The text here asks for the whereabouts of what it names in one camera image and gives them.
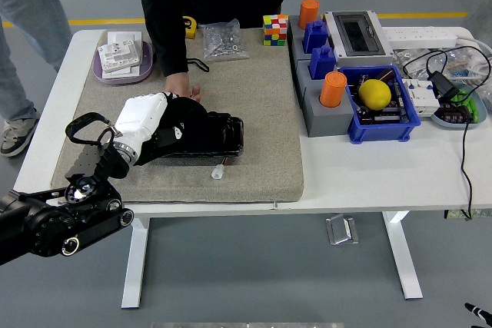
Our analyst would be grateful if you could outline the light blue dish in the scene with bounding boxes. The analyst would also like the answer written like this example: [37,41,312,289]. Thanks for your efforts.
[429,81,488,130]

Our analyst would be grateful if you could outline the flat white switch plate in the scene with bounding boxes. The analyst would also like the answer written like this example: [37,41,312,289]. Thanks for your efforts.
[100,64,141,78]
[106,31,143,48]

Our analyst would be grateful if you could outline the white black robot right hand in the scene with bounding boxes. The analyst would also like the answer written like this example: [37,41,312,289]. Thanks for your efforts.
[464,302,492,328]

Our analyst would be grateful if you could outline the black terminal block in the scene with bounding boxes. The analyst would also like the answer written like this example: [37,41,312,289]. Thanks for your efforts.
[437,101,474,124]

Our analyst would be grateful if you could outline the black strap loop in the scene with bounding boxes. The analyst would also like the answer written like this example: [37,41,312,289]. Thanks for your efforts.
[187,58,211,72]

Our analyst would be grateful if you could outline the purple tray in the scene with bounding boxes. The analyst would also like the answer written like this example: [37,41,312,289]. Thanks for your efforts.
[91,40,155,86]

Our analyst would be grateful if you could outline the multicolour puzzle cube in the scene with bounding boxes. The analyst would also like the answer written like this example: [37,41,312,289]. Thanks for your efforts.
[262,14,289,46]

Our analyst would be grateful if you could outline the black power adapter with cord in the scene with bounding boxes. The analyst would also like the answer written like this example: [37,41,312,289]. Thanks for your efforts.
[402,44,492,220]

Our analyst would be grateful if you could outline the grey-brown mat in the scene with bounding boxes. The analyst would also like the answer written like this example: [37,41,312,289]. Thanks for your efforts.
[51,27,304,204]

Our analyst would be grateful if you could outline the white ribbed switch module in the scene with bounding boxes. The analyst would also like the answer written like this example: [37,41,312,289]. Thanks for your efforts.
[97,41,142,74]

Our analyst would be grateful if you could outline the glossy black panel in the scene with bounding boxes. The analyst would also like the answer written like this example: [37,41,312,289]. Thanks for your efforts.
[153,111,245,158]

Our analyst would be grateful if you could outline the white table leg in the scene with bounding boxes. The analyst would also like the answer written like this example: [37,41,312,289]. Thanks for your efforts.
[381,210,424,300]
[121,217,151,310]

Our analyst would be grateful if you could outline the white circuit breaker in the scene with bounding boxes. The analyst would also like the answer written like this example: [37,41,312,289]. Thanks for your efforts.
[401,77,440,118]

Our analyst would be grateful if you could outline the clear bag of washers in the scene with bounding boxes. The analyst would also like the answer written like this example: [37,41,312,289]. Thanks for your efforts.
[391,48,431,79]

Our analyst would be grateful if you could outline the person's hand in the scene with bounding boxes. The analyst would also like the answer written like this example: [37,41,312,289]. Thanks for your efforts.
[163,72,202,103]

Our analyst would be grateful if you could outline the blue plastic bin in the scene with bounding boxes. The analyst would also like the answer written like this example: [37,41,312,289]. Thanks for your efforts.
[337,65,422,144]

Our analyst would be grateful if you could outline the yellow lemon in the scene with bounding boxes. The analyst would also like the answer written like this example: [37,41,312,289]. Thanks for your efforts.
[357,78,392,111]

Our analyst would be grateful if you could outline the yellow tape measure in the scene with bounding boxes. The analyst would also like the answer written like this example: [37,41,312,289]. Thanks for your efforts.
[182,15,198,40]

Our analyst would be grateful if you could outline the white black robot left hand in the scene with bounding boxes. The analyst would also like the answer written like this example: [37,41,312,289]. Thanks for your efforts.
[114,91,186,156]

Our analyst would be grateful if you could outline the grey block holder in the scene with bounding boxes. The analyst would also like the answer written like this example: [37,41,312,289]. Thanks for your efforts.
[287,15,336,70]
[295,59,355,137]

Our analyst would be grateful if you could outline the clear bag of blue parts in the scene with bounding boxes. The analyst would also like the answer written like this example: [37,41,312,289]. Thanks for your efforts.
[426,49,481,79]

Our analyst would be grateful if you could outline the white cable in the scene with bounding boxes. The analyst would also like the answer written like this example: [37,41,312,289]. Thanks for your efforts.
[455,34,492,75]

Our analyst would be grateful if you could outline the green terminal block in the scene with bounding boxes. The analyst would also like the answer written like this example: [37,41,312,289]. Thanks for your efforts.
[449,88,480,124]

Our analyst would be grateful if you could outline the clear bag of screws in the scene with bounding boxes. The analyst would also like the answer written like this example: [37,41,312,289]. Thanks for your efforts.
[198,18,250,62]

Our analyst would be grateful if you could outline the black rag with red tag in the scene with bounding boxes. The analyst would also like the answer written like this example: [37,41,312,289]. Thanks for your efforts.
[136,95,211,167]

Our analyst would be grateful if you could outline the brown cylindrical capacitor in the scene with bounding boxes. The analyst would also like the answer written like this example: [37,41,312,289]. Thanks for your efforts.
[374,67,395,83]

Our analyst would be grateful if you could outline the orange cylinder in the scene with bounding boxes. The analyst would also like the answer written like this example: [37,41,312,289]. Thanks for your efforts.
[318,71,347,108]
[298,0,320,31]

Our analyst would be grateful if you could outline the black circuit board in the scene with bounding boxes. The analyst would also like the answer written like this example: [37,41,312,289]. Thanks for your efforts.
[353,74,409,124]

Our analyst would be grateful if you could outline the white wire connector plug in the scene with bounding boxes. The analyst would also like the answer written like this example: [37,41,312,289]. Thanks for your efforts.
[211,156,228,181]

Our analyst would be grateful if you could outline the silver metal bracket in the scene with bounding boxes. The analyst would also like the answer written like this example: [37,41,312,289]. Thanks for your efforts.
[325,213,360,247]

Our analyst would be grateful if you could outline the person in light jeans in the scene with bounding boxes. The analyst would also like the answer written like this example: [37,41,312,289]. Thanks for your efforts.
[0,0,73,158]

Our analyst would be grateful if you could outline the blue plastic block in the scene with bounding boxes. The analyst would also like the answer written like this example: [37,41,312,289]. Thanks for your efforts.
[308,44,337,81]
[301,19,329,55]

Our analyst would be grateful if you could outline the white power strip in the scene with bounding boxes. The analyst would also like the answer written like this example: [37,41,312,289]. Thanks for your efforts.
[380,26,458,51]

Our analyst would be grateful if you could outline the grey electrical enclosure box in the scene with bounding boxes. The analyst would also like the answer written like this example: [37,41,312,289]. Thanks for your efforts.
[322,10,395,68]

